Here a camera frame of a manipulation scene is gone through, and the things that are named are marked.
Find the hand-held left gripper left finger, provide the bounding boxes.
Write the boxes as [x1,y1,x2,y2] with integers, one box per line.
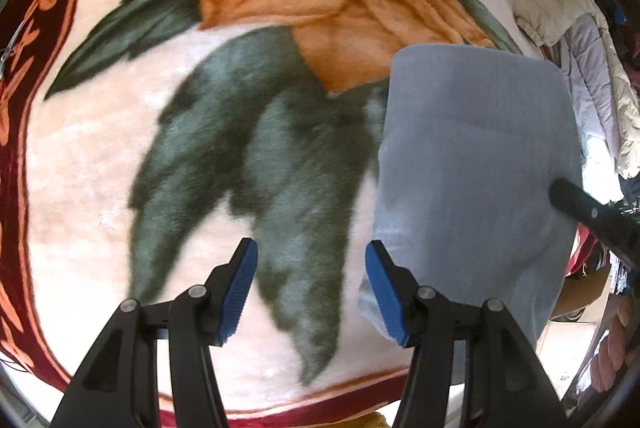
[51,237,259,428]

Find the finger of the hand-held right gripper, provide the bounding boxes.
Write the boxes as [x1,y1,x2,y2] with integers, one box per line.
[549,177,640,271]

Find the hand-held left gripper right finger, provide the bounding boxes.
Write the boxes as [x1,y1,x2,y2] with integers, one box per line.
[364,239,569,428]

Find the light blue pants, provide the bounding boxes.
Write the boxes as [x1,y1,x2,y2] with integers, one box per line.
[357,43,586,354]

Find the cardboard box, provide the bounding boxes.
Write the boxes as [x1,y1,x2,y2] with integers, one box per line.
[550,267,615,322]

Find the lavender puffer jacket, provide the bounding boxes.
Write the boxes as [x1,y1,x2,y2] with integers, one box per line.
[559,15,627,205]

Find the floral printed blanket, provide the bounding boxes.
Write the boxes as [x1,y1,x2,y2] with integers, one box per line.
[0,0,547,428]

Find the dark hanging clothing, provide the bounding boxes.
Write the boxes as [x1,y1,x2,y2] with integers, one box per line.
[590,0,640,76]

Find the metal scissors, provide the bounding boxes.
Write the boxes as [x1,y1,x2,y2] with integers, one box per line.
[0,22,32,65]

